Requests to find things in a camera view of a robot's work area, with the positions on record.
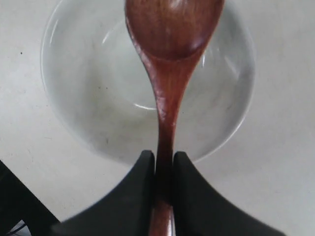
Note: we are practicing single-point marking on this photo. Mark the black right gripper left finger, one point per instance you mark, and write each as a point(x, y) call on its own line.
point(125, 211)

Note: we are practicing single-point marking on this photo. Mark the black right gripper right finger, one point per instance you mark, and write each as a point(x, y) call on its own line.
point(200, 210)

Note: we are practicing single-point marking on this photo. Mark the white ceramic bowl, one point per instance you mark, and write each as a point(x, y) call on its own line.
point(99, 89)

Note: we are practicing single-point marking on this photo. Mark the dark wooden spoon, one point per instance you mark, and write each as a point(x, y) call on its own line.
point(170, 36)

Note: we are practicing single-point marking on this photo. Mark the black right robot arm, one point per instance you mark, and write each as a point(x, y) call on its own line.
point(18, 203)

